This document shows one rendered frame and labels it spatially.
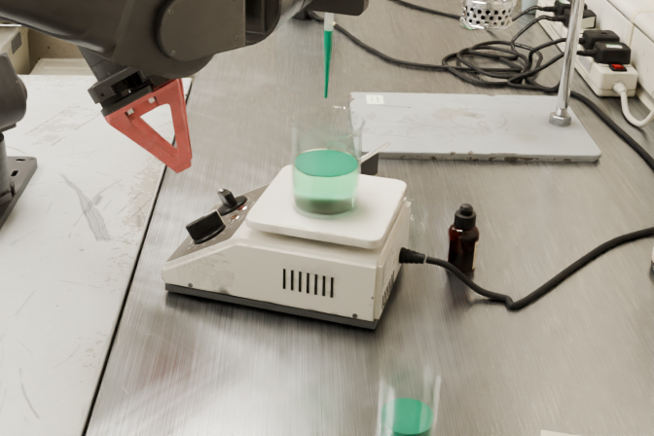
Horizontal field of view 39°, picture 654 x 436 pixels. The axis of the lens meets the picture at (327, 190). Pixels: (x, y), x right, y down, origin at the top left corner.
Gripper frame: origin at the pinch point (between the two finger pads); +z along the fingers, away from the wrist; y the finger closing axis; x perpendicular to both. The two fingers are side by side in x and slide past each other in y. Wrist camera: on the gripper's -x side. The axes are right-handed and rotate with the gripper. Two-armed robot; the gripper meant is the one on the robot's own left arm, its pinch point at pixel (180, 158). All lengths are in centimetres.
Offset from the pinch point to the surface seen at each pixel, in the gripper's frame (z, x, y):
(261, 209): 6.7, -4.3, -3.8
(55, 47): -17, 51, 253
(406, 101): 14, -25, 41
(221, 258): 8.7, 0.7, -4.3
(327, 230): 9.9, -8.5, -7.6
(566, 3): 18, -59, 70
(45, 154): -3.5, 17.4, 29.2
